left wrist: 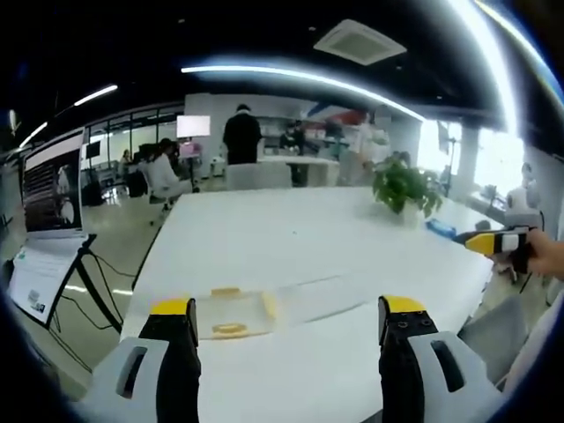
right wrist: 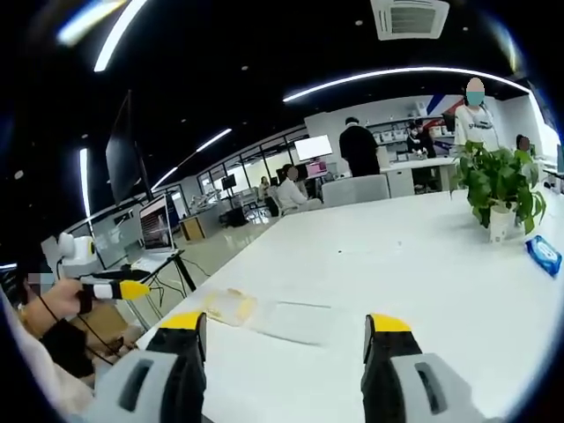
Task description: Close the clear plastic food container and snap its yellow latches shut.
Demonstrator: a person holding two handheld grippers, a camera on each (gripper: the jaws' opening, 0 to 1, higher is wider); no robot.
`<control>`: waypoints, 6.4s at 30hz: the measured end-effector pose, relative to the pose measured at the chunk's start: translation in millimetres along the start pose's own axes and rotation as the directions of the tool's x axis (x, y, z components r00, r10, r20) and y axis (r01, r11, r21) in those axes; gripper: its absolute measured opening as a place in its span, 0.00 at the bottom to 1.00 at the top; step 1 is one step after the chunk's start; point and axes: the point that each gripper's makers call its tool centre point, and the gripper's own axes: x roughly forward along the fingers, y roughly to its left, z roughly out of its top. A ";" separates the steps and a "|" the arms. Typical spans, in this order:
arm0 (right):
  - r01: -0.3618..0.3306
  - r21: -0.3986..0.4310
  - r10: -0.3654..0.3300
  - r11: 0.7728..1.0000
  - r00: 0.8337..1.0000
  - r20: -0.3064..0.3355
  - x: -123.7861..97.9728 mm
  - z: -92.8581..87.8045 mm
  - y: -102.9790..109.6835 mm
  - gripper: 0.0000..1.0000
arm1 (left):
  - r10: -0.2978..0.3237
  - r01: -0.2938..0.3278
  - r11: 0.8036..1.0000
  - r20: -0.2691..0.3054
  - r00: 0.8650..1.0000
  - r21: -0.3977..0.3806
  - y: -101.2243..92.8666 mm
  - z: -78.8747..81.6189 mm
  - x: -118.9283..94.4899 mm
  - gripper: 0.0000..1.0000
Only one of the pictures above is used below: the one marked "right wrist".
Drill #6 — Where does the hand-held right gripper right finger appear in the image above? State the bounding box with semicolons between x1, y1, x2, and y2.
360;313;500;423

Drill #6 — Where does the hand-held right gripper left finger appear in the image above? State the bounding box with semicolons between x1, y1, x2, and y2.
86;310;209;423

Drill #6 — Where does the person's left hand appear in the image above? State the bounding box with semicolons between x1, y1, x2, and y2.
19;278;87;341

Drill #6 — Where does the black-legged side desk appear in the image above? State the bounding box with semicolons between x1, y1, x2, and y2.
125;249;200;330

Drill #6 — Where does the open silver laptop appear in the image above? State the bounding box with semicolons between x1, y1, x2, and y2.
131;195;182;272

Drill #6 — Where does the brown cardboard box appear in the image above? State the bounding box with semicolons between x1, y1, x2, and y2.
178;215;207;243

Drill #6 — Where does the person's light top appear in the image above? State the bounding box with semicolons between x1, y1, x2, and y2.
0;286;96;418

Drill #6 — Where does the clear plastic sheet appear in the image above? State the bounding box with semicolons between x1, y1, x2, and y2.
259;301;334;348

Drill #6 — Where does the large black monitor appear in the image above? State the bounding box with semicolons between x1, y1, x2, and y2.
104;89;154;207

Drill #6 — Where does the white plant pot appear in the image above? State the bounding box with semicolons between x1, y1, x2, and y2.
487;204;516;245

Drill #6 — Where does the grey chair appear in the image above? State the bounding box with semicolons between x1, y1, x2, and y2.
320;174;391;206

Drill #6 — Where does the blue wet wipes packet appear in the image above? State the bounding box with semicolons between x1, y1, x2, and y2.
523;234;564;279

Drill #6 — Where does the white counter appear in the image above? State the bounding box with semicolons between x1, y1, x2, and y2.
378;156;460;198

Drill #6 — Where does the green potted plant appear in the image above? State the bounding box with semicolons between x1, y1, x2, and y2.
452;140;548;235

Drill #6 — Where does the bright white screen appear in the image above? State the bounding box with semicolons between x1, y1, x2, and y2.
293;134;333;162

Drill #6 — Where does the straight ceiling light strip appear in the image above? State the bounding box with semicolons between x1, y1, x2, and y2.
93;0;150;74

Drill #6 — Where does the long curved ceiling light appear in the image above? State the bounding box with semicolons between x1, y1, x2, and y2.
281;66;531;104

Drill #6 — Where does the ceiling air conditioner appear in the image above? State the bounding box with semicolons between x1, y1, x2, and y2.
368;0;451;42

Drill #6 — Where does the thin black cable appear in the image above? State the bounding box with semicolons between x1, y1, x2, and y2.
37;297;124;367

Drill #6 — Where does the white and yellow camera device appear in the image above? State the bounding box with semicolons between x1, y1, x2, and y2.
56;231;97;279

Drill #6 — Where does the wall shelf with boxes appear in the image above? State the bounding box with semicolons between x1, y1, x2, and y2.
366;115;456;155

